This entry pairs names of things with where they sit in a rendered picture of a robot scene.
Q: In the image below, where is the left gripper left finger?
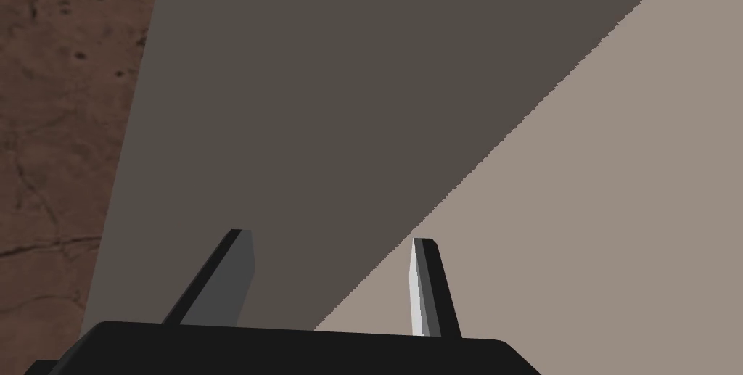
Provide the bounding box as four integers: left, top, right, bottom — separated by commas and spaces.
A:
162, 228, 256, 328

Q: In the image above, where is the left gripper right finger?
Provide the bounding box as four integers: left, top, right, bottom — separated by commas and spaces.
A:
409, 237, 464, 339

